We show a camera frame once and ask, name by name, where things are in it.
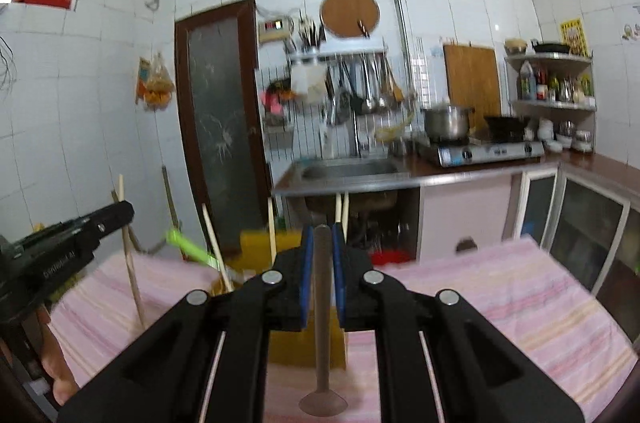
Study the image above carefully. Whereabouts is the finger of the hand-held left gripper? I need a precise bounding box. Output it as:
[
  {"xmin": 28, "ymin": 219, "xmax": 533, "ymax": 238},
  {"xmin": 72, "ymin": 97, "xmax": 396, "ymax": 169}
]
[{"xmin": 75, "ymin": 200, "xmax": 136, "ymax": 254}]

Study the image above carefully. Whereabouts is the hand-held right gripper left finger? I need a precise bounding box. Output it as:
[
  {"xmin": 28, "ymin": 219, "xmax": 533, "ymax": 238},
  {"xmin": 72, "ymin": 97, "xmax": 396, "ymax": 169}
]
[{"xmin": 60, "ymin": 225, "xmax": 316, "ymax": 423}]

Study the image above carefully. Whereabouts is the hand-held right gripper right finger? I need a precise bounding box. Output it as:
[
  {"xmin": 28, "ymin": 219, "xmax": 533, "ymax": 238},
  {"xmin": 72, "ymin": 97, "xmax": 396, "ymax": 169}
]
[{"xmin": 332, "ymin": 223, "xmax": 586, "ymax": 423}]

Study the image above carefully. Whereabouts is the golden perforated utensil holder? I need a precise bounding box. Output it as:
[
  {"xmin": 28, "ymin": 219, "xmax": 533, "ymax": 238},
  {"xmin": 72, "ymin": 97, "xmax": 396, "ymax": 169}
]
[{"xmin": 214, "ymin": 229, "xmax": 349, "ymax": 373}]

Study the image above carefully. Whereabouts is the grey metal spoon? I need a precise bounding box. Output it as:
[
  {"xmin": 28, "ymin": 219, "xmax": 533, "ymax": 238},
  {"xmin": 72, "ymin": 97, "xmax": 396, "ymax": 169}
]
[{"xmin": 298, "ymin": 224, "xmax": 349, "ymax": 418}]

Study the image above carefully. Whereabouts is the person's left hand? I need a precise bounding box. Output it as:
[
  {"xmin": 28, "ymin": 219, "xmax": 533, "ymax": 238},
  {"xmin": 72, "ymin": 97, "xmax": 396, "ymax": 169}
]
[{"xmin": 39, "ymin": 307, "xmax": 82, "ymax": 407}]

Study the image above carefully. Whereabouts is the red pot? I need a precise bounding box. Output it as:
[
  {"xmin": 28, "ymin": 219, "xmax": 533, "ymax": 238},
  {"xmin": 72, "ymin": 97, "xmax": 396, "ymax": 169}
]
[{"xmin": 372, "ymin": 250, "xmax": 416, "ymax": 267}]

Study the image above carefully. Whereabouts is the steel sink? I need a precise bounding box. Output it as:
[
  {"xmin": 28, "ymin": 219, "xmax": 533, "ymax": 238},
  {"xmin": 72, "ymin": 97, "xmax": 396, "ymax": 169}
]
[{"xmin": 292, "ymin": 157, "xmax": 411, "ymax": 184}]

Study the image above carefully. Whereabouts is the pink striped tablecloth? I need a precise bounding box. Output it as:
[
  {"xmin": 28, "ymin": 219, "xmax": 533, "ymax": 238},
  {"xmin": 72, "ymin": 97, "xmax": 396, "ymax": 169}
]
[{"xmin": 47, "ymin": 235, "xmax": 640, "ymax": 423}]

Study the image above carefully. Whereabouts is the brown-framed frosted glass door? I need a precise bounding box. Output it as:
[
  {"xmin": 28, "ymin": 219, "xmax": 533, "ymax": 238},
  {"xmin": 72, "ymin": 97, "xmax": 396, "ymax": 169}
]
[{"xmin": 174, "ymin": 0, "xmax": 274, "ymax": 255}]

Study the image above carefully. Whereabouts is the hanging clear plastic bag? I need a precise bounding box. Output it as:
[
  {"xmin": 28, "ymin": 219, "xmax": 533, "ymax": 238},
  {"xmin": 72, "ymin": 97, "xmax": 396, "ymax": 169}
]
[{"xmin": 135, "ymin": 53, "xmax": 176, "ymax": 112}]

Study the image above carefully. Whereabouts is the pink cabinet door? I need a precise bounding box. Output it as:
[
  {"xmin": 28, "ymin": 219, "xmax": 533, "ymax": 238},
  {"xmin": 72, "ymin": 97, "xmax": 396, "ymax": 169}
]
[{"xmin": 418, "ymin": 175, "xmax": 524, "ymax": 262}]

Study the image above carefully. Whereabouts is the black ladle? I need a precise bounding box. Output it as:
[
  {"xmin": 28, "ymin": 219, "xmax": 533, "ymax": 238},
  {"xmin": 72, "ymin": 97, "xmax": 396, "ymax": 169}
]
[{"xmin": 340, "ymin": 60, "xmax": 364, "ymax": 114}]

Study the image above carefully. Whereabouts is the steel cooking pot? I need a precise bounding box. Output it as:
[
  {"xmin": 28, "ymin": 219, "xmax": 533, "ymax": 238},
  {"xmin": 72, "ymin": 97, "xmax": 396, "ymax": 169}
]
[{"xmin": 422, "ymin": 104, "xmax": 475, "ymax": 142}]

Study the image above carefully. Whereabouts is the steel gas stove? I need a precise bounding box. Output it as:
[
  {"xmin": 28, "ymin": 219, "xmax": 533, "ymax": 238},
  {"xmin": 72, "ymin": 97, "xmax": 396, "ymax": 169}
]
[{"xmin": 418, "ymin": 138, "xmax": 546, "ymax": 168}]

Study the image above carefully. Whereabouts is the white plastic container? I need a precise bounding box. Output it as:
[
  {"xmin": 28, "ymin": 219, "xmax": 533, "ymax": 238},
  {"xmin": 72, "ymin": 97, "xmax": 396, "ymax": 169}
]
[{"xmin": 290, "ymin": 63, "xmax": 326, "ymax": 104}]

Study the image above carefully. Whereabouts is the wooden spatula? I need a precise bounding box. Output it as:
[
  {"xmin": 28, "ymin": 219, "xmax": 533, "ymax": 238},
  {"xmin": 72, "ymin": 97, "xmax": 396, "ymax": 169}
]
[{"xmin": 387, "ymin": 58, "xmax": 405, "ymax": 102}]

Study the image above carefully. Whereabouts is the narrow glass cabinet door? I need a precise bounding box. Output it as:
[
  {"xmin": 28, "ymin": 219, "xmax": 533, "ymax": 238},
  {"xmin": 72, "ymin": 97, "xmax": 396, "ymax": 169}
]
[{"xmin": 514, "ymin": 170, "xmax": 561, "ymax": 245}]

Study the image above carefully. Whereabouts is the black wok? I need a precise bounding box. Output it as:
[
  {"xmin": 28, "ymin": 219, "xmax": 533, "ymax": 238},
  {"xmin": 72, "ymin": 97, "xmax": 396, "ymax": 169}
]
[{"xmin": 482, "ymin": 115, "xmax": 531, "ymax": 143}]

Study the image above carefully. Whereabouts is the steel chopstick cup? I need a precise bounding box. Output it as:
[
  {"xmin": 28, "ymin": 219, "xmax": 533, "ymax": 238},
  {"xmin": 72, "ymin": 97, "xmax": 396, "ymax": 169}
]
[{"xmin": 297, "ymin": 15, "xmax": 329, "ymax": 56}]

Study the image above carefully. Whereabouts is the rectangular wooden cutting board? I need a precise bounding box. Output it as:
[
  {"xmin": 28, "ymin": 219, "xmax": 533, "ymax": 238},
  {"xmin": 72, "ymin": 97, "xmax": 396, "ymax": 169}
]
[{"xmin": 443, "ymin": 44, "xmax": 503, "ymax": 119}]

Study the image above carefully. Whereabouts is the beige control box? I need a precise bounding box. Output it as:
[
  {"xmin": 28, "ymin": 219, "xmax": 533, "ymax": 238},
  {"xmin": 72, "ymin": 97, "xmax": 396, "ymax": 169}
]
[{"xmin": 257, "ymin": 17, "xmax": 296, "ymax": 42}]

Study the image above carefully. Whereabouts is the wide glass cabinet door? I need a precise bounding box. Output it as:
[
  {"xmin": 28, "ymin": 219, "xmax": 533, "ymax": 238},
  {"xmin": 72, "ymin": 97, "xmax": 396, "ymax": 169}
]
[{"xmin": 547, "ymin": 175, "xmax": 631, "ymax": 300}]

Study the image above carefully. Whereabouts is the round wooden cutting board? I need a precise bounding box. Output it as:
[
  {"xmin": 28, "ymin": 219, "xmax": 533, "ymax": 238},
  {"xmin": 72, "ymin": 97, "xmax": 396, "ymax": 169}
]
[{"xmin": 320, "ymin": 0, "xmax": 381, "ymax": 39}]

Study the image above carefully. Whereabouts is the large plastic bottle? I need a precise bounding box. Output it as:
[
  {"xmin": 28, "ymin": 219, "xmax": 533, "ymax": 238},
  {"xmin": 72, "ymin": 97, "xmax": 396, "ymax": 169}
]
[{"xmin": 520, "ymin": 60, "xmax": 537, "ymax": 102}]

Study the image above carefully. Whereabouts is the black frying pan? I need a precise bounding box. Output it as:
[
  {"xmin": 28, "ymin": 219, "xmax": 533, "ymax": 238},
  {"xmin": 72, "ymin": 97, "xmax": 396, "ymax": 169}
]
[{"xmin": 531, "ymin": 40, "xmax": 571, "ymax": 55}]

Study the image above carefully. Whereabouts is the mop handle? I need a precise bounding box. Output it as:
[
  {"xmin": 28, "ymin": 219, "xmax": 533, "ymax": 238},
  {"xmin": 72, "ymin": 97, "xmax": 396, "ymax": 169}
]
[{"xmin": 161, "ymin": 165, "xmax": 182, "ymax": 250}]

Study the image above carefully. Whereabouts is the green-handled utensil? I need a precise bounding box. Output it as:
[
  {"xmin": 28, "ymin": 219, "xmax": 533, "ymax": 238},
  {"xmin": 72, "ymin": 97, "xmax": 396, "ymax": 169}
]
[{"xmin": 166, "ymin": 227, "xmax": 224, "ymax": 268}]

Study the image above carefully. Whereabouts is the steel wall rack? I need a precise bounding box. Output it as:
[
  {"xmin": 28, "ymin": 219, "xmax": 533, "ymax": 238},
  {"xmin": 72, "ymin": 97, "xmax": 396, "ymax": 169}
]
[{"xmin": 286, "ymin": 48, "xmax": 390, "ymax": 64}]

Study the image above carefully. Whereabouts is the corner wall shelf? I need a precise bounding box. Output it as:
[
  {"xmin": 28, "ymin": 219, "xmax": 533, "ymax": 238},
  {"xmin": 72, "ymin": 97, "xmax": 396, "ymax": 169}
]
[{"xmin": 505, "ymin": 52, "xmax": 599, "ymax": 154}]

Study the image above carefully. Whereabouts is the grey wall pipe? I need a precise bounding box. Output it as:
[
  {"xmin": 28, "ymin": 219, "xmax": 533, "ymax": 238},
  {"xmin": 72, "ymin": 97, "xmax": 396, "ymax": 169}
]
[{"xmin": 372, "ymin": 0, "xmax": 414, "ymax": 104}]

